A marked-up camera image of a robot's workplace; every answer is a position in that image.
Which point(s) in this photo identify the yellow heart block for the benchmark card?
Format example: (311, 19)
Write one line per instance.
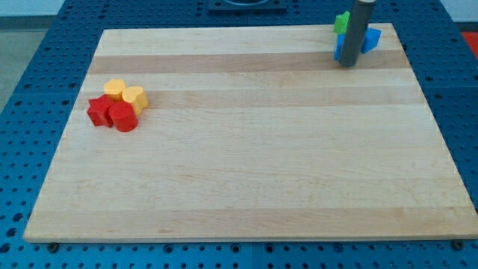
(136, 97)

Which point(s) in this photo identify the red star block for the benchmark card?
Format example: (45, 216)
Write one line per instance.
(98, 111)

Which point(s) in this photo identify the blue block right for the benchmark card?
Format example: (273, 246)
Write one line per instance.
(371, 40)

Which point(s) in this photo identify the blue block left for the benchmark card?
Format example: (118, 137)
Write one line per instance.
(338, 46)

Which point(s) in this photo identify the yellow hexagon block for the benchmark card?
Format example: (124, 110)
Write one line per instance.
(113, 89)

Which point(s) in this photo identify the red cylinder block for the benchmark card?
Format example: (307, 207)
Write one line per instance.
(123, 116)

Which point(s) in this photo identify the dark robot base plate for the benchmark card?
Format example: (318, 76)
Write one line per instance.
(246, 5)

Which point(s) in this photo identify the wooden board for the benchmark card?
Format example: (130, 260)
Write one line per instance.
(253, 134)

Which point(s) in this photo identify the green star block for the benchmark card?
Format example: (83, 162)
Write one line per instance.
(341, 22)

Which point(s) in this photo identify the blue block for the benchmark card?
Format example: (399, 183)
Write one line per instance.
(371, 40)
(338, 46)

